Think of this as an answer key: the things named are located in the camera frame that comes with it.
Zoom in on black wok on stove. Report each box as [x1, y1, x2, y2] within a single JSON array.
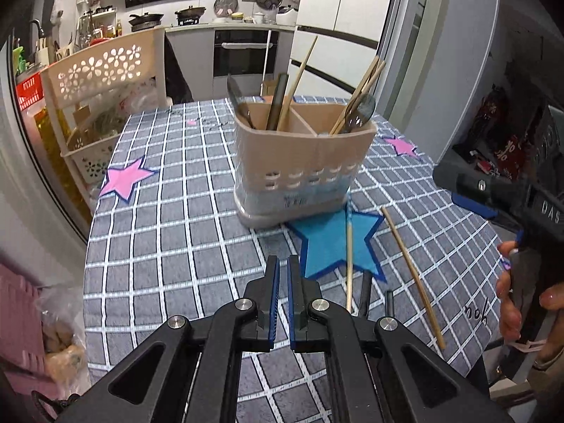
[[129, 12, 164, 32]]

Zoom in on plastic bag of food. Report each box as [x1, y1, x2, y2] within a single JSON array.
[[35, 284, 91, 398]]

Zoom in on pink plastic stool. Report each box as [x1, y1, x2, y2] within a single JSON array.
[[0, 265, 48, 376]]

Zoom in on chopstick in middle slot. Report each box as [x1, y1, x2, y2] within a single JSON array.
[[276, 35, 318, 131]]

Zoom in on right hand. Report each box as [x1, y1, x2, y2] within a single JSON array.
[[496, 268, 563, 368]]

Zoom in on chopsticks in right slot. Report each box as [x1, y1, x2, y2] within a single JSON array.
[[329, 55, 385, 135]]

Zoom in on grey checked tablecloth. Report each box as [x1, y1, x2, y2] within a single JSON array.
[[82, 96, 508, 423]]

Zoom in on blue star sticker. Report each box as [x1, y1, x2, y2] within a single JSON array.
[[286, 208, 387, 283]]

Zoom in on beige utensil holder caddy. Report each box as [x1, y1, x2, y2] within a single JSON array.
[[233, 102, 376, 229]]

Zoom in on white refrigerator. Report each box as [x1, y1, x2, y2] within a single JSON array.
[[288, 0, 392, 98]]

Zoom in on dark knife in holder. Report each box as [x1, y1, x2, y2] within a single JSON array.
[[227, 74, 255, 130]]

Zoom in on built-in black oven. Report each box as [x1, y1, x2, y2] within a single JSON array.
[[213, 30, 279, 78]]

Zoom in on pink star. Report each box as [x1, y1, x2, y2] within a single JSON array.
[[98, 156, 159, 203], [382, 136, 420, 159]]

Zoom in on beige flower storage rack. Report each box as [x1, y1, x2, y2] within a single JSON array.
[[40, 28, 170, 202]]

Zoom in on blue-tipped wooden chopstick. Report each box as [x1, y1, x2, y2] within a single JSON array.
[[345, 192, 354, 313]]

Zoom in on pink star right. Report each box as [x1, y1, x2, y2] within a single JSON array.
[[382, 136, 420, 159]]

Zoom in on pink star left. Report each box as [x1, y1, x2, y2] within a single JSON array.
[[98, 156, 159, 203]]

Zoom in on dark flat utensil handle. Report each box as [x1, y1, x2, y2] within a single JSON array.
[[266, 73, 289, 131]]

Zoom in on plain wooden chopstick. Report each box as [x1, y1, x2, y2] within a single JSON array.
[[380, 207, 446, 350]]

